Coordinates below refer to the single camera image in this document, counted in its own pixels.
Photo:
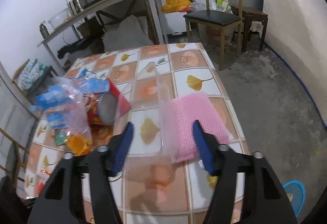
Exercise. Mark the orange snack wrapper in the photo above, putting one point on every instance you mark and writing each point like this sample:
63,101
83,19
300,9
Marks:
79,144

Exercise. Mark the red cylindrical snack can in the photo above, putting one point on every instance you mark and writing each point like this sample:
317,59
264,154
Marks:
100,108

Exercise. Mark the clear glass bowl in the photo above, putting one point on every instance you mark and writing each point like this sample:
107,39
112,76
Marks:
59,18

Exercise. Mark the chair with patterned cushion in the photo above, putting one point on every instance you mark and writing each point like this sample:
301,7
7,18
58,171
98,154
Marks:
31,76

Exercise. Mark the blue plastic snack bag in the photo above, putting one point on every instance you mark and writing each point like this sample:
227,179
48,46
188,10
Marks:
63,102

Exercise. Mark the blue plastic basket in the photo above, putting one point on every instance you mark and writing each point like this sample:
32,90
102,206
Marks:
295,191

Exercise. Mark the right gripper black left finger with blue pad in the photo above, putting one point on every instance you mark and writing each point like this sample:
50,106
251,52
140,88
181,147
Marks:
62,199

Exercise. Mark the orange plastic bag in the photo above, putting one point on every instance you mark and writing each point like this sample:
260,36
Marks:
171,6

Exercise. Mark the floral tile-pattern tablecloth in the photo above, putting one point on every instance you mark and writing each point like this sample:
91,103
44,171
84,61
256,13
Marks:
169,87

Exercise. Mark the wooden chair black seat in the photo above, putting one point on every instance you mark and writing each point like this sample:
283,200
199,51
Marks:
217,20

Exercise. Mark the wooden frame chair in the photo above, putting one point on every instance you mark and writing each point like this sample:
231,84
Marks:
13,161

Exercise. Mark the white cabinet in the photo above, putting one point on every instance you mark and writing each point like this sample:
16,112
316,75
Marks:
173,23

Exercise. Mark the clear pinkish plastic bag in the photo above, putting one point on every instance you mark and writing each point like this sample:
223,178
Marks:
73,104

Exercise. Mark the dark wooden stool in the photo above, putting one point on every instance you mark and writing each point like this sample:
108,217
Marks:
249,15

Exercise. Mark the long wooden side table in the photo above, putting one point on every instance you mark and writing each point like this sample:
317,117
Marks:
153,8

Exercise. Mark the red flat snack packet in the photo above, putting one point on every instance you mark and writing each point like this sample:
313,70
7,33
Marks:
123,105

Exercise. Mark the white panel door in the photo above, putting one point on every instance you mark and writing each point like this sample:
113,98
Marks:
16,119

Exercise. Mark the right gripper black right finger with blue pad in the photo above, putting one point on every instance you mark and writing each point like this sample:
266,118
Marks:
264,198

